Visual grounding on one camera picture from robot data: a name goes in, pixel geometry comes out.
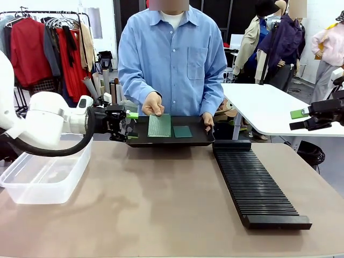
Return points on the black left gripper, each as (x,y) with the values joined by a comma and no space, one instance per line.
(107,121)

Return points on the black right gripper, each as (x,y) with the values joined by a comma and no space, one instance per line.
(329,111)

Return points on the large light green PCB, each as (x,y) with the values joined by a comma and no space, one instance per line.
(160,126)

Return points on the black plastic tray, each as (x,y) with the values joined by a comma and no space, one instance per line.
(199,134)

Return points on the person's right forearm blue sleeve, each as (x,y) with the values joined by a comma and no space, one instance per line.
(134,86)

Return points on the person's left forearm blue sleeve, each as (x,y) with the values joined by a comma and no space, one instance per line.
(213,96)

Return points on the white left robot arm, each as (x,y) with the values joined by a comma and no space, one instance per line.
(45,121)

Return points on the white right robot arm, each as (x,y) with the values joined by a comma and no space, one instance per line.
(339,74)

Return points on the person's right hand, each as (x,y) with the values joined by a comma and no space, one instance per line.
(153,104)

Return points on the person's left hand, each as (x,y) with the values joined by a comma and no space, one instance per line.
(208,119)

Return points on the white side table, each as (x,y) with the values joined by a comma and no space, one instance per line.
(268,107)

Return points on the small dark green PCB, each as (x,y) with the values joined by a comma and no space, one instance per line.
(182,131)

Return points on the bundle of paper rolls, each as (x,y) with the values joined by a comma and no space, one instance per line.
(103,83)

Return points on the mannequin with pink top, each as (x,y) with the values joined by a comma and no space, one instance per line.
(329,48)

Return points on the brown cardboard items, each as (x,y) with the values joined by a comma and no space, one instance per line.
(227,110)

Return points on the red dress on hanger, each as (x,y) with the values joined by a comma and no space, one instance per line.
(72,78)

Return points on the person torso blue shirt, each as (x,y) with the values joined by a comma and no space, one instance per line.
(172,59)

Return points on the mannequin with purple jacket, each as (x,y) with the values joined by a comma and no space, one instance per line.
(285,43)

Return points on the black slotted PCB rack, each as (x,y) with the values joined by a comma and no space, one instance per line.
(255,182)

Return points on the beige garment on hanger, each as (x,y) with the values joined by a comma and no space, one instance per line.
(86,48)

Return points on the mannequin with beige coat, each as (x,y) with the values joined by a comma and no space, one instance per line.
(250,45)

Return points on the black scarf on hanger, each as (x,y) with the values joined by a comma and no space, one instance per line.
(70,43)

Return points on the grey garment on hanger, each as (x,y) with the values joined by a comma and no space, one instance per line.
(51,51)

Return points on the clear plastic storage box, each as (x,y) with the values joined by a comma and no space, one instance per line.
(40,188)

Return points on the black hat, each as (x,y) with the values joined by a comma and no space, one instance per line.
(266,8)

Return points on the red shirt on hanger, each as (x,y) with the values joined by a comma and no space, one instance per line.
(28,51)

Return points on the black metal clothes rack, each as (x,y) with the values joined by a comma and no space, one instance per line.
(53,12)

